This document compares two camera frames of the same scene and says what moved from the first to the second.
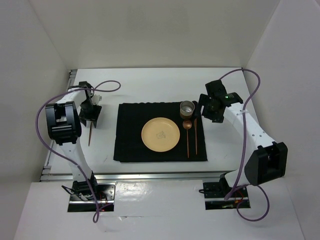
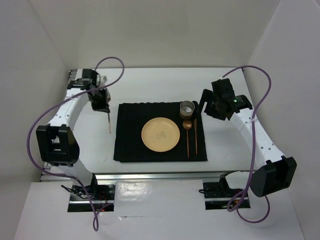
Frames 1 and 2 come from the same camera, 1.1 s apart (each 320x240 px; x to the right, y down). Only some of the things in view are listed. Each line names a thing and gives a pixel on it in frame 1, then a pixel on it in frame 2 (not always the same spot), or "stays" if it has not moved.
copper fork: (90, 133) → (109, 123)
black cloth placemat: (132, 118) stays
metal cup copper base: (187, 108) stays
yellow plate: (160, 134) stays
